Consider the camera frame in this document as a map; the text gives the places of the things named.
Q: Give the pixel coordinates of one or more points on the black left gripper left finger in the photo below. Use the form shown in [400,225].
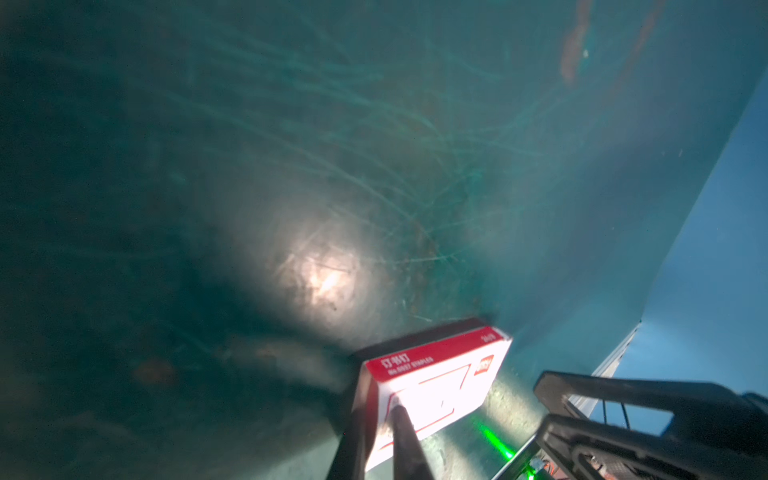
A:
[357,440]

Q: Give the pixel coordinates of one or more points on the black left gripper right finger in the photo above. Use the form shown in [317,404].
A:
[409,460]

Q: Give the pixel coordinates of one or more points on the red white staple box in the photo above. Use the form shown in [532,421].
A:
[439,375]

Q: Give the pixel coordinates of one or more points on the right corner aluminium post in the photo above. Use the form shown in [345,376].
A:
[607,369]

